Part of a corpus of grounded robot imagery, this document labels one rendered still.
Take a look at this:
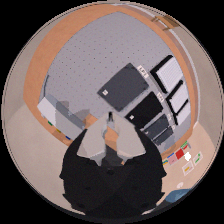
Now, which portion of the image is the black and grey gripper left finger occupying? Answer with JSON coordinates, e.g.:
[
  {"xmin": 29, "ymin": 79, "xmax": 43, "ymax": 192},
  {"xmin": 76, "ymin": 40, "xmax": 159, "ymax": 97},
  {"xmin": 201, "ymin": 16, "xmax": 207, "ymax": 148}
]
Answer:
[{"xmin": 59, "ymin": 111, "xmax": 111, "ymax": 180}]

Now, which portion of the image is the white button panel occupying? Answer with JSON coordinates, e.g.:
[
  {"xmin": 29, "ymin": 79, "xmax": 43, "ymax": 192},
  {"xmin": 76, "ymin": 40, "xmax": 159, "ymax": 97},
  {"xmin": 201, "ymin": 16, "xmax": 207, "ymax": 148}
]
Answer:
[{"xmin": 37, "ymin": 75, "xmax": 85, "ymax": 141}]

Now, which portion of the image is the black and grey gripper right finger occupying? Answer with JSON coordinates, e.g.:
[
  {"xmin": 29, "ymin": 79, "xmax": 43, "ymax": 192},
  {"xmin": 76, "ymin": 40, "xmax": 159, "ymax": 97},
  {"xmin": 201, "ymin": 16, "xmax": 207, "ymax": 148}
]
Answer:
[{"xmin": 111, "ymin": 111, "xmax": 167, "ymax": 178}]

